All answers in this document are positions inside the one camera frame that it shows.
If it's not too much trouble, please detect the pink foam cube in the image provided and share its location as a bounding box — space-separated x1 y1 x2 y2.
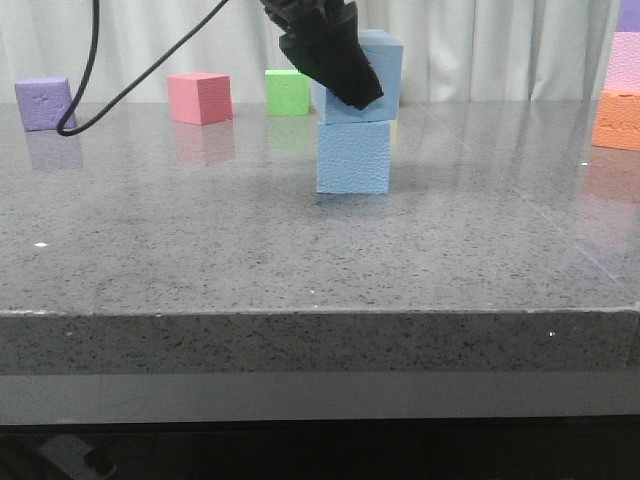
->
167 72 234 125

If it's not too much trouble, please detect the pink foam block stacked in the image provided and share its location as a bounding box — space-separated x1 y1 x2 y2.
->
604 32 640 92

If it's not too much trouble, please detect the black cable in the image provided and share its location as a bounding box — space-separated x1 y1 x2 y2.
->
56 0 231 137

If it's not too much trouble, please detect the purple foam block top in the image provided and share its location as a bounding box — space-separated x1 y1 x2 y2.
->
616 0 640 33

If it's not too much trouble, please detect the green foam cube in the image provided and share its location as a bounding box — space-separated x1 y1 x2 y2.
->
265 69 311 117

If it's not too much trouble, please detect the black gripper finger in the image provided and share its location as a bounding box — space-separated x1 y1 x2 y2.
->
262 1 383 110

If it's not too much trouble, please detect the light blue foam cube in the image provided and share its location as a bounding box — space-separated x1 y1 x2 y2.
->
316 121 391 194
311 29 404 124

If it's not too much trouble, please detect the orange foam block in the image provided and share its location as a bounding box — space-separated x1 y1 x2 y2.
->
591 89 640 151

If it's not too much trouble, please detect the yellow foam cube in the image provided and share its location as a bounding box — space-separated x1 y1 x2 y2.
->
390 105 400 145

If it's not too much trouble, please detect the purple foam cube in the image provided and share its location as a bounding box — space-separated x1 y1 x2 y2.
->
14 77 72 131

